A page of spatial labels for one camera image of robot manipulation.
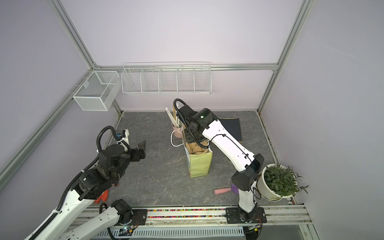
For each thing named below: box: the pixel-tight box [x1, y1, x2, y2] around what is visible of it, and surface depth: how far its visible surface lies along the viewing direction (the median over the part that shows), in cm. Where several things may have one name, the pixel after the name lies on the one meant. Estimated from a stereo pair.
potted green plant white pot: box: [257, 163, 309, 202], surface depth 69 cm
